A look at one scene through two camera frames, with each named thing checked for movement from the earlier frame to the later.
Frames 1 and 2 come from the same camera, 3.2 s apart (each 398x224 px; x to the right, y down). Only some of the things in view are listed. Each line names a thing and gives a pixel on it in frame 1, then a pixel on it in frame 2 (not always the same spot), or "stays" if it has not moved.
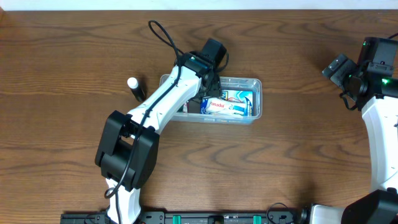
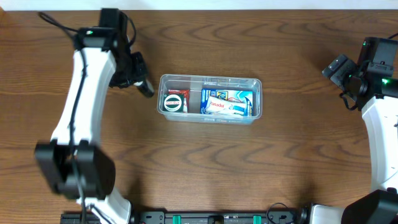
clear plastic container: [239, 102] stays
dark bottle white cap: [133, 84] to [145, 88]
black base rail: [190, 217] stays
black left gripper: [212, 86] to [134, 73]
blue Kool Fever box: [243, 96] stays
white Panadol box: [225, 107] stays
